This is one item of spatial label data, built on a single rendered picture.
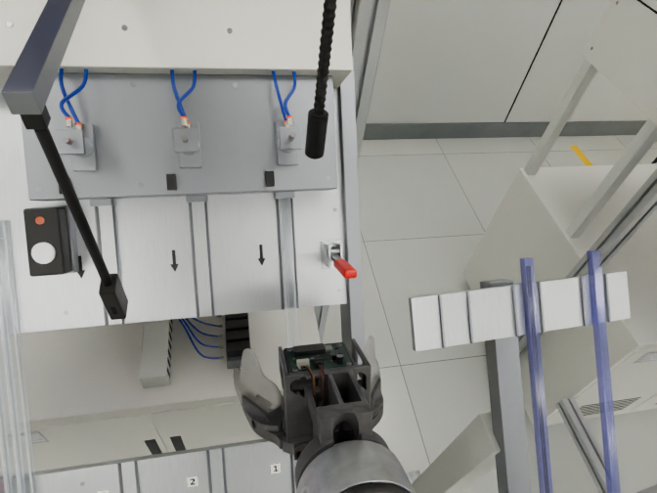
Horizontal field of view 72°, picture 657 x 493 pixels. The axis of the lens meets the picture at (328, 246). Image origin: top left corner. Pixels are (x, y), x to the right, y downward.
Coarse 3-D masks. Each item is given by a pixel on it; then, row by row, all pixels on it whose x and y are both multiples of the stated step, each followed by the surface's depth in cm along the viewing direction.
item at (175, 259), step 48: (0, 96) 53; (336, 96) 61; (0, 144) 53; (336, 144) 61; (0, 192) 53; (336, 192) 62; (96, 240) 56; (144, 240) 57; (192, 240) 58; (240, 240) 59; (48, 288) 55; (96, 288) 56; (144, 288) 57; (192, 288) 59; (240, 288) 60; (336, 288) 62
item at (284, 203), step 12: (288, 204) 59; (288, 216) 59; (288, 228) 59; (288, 240) 60; (288, 252) 60; (288, 264) 60; (288, 276) 60; (288, 288) 60; (288, 300) 60; (288, 312) 60; (288, 324) 60; (288, 336) 60
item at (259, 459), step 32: (224, 448) 61; (256, 448) 62; (64, 480) 57; (96, 480) 58; (128, 480) 59; (160, 480) 60; (192, 480) 60; (224, 480) 61; (256, 480) 62; (288, 480) 63
